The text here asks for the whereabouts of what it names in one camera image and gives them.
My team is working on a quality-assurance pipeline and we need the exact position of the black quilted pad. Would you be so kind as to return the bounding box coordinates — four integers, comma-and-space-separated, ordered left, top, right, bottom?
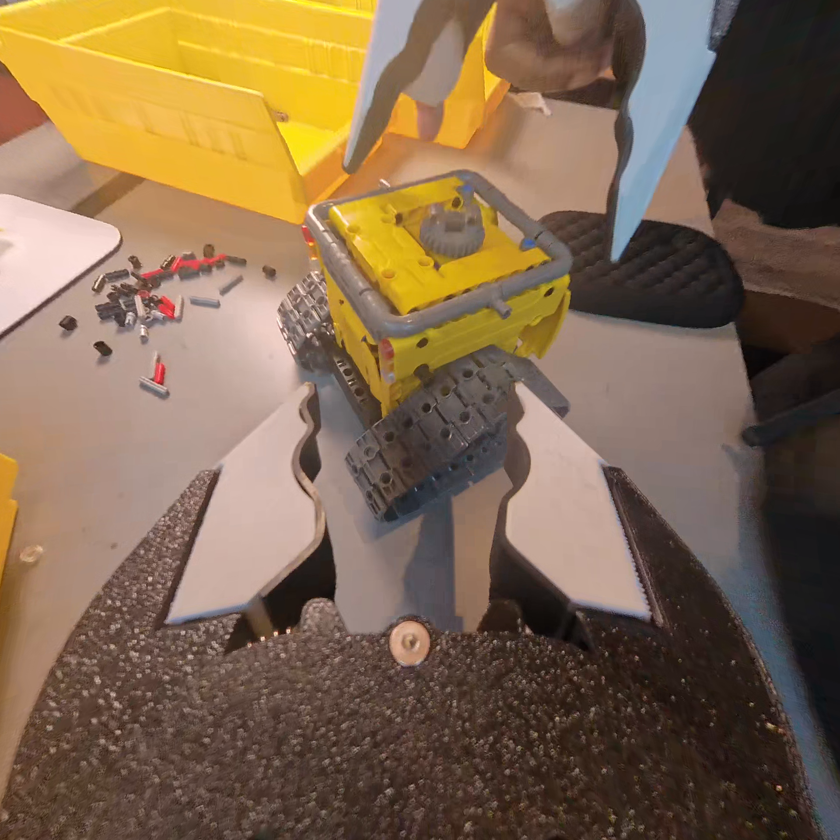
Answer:
541, 210, 746, 330

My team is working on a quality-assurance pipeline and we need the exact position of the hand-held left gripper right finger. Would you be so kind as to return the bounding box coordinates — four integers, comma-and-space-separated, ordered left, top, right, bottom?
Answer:
487, 387, 664, 643

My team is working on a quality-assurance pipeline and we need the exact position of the pile of small building pieces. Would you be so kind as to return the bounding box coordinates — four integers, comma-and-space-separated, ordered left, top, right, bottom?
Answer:
58, 243, 278, 399

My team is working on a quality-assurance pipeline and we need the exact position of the yellow building-block toy vehicle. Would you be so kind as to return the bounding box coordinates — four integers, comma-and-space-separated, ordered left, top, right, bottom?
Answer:
302, 169, 573, 421

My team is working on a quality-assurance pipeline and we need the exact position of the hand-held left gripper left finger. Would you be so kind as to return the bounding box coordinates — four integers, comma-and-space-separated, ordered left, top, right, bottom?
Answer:
164, 382, 337, 641

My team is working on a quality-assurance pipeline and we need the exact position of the person's right hand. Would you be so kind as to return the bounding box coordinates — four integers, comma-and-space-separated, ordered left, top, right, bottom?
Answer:
415, 0, 643, 143

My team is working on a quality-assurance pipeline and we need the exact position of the grey desk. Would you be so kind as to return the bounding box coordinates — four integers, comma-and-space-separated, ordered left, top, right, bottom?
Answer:
0, 92, 815, 788

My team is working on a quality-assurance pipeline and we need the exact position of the yellow plastic storage bin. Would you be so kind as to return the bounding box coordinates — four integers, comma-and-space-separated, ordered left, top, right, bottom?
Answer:
0, 451, 21, 581
0, 0, 513, 225

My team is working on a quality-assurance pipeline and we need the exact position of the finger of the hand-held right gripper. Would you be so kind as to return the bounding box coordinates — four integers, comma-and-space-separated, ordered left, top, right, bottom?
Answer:
343, 0, 497, 175
605, 0, 719, 265

